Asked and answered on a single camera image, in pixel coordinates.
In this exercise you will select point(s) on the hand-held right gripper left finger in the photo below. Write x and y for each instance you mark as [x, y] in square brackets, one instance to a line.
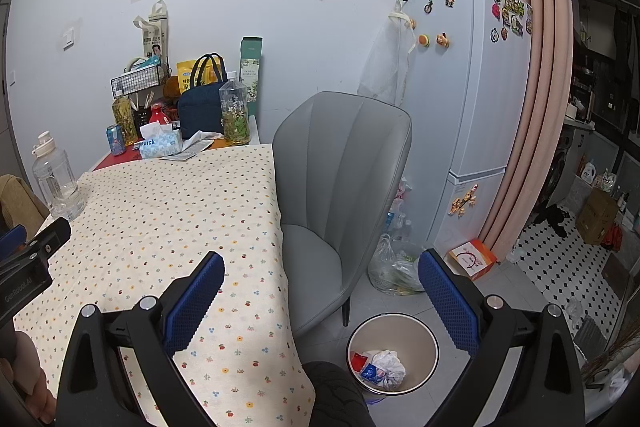
[196, 299]

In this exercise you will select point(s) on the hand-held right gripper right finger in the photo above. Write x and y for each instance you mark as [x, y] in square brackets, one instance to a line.
[447, 302]

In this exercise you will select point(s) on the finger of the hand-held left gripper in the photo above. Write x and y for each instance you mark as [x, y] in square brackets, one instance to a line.
[52, 236]
[10, 241]

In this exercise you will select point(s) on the white round waste bin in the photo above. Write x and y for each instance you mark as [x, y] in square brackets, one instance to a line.
[410, 337]

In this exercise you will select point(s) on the white plastic bag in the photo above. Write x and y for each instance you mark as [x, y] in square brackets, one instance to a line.
[390, 369]

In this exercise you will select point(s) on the person's left hand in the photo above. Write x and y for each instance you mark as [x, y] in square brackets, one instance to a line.
[27, 382]

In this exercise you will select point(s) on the brown cloth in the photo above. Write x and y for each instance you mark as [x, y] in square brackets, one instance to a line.
[20, 202]

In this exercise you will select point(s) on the orange and white cardboard box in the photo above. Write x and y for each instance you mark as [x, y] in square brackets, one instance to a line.
[472, 259]

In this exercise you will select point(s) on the large clear water jug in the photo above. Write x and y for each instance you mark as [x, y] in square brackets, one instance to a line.
[57, 182]

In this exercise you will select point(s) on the clear bag of bottles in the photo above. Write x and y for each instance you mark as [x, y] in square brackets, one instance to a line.
[395, 267]

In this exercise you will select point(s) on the floral tablecloth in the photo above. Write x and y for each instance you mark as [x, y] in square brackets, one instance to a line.
[175, 207]

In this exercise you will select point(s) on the red cloth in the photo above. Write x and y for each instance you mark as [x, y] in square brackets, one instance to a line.
[112, 159]

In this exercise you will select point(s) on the orange dragon fridge magnet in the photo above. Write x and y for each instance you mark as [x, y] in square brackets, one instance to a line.
[464, 201]

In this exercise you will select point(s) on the white bag of rubbish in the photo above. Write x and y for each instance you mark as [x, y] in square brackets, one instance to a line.
[402, 207]

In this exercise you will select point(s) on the blue drink can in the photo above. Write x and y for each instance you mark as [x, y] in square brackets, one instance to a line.
[116, 141]

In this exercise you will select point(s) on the black cloth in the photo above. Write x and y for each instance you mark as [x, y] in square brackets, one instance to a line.
[552, 219]

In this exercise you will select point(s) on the yellow tea bottle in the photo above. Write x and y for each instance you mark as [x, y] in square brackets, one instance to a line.
[124, 122]

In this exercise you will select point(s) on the blue tissue pack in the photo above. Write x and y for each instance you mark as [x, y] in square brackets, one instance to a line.
[160, 144]

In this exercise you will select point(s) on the person's leg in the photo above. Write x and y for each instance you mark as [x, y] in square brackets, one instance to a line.
[335, 397]

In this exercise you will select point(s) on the black utensil holder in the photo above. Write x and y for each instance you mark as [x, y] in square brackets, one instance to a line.
[141, 111]

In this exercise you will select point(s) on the loose papers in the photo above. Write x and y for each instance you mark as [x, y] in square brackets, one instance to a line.
[192, 146]

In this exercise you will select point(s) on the red container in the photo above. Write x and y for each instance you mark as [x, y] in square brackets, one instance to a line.
[160, 116]

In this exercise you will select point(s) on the grey upholstered chair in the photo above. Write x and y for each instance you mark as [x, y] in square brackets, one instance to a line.
[345, 167]

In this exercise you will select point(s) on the front-load washing machine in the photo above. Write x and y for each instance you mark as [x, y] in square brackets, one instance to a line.
[557, 172]

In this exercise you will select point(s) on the brown doormat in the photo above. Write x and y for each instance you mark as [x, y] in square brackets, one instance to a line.
[616, 274]

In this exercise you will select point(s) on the brown cardboard box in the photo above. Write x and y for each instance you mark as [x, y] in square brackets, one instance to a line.
[597, 214]

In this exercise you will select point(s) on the red bag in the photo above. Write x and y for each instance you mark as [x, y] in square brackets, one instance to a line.
[611, 237]

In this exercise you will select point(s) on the brown straw broom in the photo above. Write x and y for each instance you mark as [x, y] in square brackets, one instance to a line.
[612, 364]

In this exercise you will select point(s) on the navy lunch bag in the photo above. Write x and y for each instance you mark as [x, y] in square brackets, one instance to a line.
[200, 112]

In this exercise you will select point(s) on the white detergent bottle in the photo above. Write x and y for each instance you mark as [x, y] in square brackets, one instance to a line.
[588, 173]

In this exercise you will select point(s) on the white refrigerator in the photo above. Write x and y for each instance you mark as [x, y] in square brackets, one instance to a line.
[465, 107]

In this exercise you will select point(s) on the yellow snack bag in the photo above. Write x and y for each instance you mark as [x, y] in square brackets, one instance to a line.
[186, 74]

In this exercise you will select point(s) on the white hanging tote bag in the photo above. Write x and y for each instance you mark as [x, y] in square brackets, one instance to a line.
[152, 32]

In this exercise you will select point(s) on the tall green box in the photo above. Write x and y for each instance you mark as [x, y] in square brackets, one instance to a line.
[251, 67]

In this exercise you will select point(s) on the white hanging mesh bag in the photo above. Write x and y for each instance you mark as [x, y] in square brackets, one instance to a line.
[385, 62]

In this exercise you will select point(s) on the orange bear fridge magnet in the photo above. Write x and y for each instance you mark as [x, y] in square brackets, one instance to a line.
[442, 40]

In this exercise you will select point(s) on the pink curtain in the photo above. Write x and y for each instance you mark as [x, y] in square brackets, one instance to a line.
[540, 57]

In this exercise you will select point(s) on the burger fridge magnet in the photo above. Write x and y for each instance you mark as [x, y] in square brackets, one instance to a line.
[425, 41]

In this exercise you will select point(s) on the cluster of fridge magnets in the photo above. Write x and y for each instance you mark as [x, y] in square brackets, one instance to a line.
[512, 12]

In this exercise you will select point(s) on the white light switch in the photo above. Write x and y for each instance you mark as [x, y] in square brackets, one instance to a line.
[68, 38]

